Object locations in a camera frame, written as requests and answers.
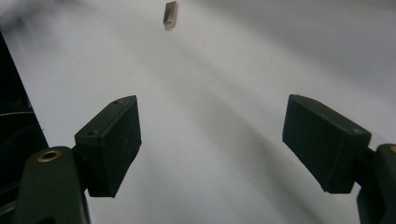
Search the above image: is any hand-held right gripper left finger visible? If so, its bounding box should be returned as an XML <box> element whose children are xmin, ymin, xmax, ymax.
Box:
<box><xmin>12</xmin><ymin>94</ymin><xmax>143</xmax><ymax>224</ymax></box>

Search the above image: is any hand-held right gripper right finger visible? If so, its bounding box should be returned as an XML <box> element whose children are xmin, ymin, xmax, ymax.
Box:
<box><xmin>281</xmin><ymin>93</ymin><xmax>396</xmax><ymax>224</ymax></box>

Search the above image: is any small grey metal block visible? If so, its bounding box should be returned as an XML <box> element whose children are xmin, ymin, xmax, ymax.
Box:
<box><xmin>163</xmin><ymin>0</ymin><xmax>178</xmax><ymax>32</ymax></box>

